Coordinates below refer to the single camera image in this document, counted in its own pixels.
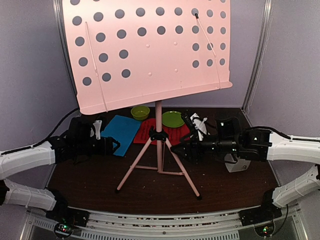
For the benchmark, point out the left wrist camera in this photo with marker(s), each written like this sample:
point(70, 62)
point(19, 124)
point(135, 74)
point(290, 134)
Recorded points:
point(97, 129)

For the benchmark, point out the pink music stand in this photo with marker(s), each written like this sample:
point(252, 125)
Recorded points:
point(125, 53)

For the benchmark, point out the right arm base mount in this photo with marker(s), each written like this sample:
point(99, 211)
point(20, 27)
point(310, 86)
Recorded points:
point(262, 219)

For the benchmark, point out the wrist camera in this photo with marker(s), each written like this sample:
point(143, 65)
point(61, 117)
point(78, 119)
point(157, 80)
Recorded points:
point(97, 129)
point(196, 125)

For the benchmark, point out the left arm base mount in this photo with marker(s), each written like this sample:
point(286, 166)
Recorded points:
point(67, 221)

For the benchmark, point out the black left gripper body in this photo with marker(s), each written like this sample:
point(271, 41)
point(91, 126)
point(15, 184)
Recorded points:
point(105, 149)

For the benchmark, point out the blue cloth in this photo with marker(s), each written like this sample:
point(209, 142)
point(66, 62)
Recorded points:
point(122, 129)

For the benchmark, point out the aluminium front rail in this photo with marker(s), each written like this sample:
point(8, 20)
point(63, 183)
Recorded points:
point(220, 225)

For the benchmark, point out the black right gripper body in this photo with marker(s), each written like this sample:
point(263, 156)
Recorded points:
point(198, 152)

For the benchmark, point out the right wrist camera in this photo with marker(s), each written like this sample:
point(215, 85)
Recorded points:
point(196, 125)

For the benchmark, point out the green plate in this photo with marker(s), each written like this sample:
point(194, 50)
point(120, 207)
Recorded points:
point(172, 119)

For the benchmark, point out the small green bowl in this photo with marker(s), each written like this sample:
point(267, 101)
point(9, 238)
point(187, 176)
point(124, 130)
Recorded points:
point(140, 113)

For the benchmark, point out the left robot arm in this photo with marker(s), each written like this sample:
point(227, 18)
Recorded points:
point(82, 138)

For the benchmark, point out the red sheet music mat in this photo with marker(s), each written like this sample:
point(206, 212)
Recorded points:
point(174, 134)

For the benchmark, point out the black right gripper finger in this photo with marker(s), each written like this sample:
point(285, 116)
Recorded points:
point(184, 145)
point(183, 152)

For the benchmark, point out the grey metronome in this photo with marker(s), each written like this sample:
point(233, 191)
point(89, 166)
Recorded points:
point(235, 164)

